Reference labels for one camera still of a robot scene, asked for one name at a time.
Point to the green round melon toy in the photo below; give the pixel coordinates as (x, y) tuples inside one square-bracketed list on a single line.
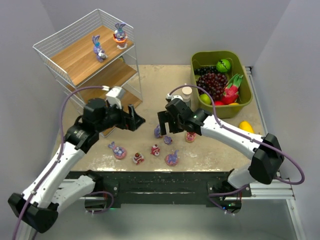
[(223, 65)]

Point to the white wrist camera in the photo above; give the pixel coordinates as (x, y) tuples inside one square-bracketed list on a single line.
[(114, 96), (170, 97)]

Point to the dark red grape bunch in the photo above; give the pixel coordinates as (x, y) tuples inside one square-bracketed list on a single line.
[(213, 83)]

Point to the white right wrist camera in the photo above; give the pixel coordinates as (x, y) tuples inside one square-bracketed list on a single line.
[(170, 97)]

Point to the dark blue grape bunch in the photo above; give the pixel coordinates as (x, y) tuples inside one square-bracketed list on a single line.
[(205, 70)]

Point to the purple bunny with tube toy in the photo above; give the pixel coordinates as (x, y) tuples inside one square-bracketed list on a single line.
[(98, 50)]

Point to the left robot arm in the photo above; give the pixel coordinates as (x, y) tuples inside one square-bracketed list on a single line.
[(34, 206)]

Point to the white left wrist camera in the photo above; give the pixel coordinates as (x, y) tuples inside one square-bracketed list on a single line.
[(114, 96)]

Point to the bunny on pink donut toy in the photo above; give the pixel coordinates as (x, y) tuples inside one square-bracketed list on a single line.
[(118, 151)]

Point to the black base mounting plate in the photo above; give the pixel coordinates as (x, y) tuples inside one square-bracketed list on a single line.
[(117, 188)]

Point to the red apple toy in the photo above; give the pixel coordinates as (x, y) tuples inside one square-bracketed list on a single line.
[(218, 103)]

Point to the spray bottle white cap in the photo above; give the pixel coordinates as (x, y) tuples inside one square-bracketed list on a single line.
[(185, 95)]

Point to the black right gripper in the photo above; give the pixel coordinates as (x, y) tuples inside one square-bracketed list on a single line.
[(172, 119)]

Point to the green apple toy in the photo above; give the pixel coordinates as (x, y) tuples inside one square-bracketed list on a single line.
[(205, 98)]

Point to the pink bear donut strawberry toy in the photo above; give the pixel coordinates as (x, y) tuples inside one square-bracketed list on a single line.
[(190, 137)]

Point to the pink dragon fruit toy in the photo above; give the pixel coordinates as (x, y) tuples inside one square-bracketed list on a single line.
[(231, 91)]

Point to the yellow mango toy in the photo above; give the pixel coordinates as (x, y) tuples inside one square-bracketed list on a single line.
[(246, 126)]

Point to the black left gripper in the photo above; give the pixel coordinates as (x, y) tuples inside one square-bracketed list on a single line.
[(126, 119)]

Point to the orange fruit toy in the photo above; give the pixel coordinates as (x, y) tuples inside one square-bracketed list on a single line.
[(234, 104)]

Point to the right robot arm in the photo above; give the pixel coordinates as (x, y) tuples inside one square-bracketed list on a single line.
[(262, 151)]

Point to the green plastic fruit bin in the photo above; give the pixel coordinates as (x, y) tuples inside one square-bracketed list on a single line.
[(209, 59)]

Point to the small purple bunny strawberry toy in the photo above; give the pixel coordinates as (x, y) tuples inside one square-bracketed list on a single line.
[(167, 140)]

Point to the pink bear cake slice toy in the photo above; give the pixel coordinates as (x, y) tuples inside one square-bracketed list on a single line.
[(138, 158)]

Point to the white wire wooden shelf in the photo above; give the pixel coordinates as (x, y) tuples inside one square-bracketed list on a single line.
[(69, 56)]

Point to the purple bunny pink donut toy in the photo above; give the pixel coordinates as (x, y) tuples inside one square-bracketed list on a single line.
[(172, 159)]

